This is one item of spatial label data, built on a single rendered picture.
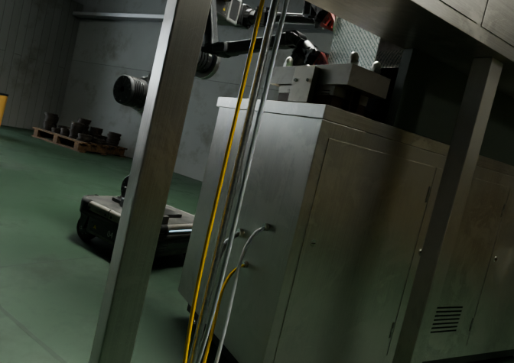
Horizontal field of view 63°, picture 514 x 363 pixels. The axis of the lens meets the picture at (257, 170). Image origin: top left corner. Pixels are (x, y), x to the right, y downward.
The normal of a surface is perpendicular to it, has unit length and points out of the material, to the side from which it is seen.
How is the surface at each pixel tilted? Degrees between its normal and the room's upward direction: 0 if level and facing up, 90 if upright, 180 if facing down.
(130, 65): 90
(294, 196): 90
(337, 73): 90
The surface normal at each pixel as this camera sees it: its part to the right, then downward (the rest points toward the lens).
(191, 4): 0.51, 0.18
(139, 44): -0.55, -0.07
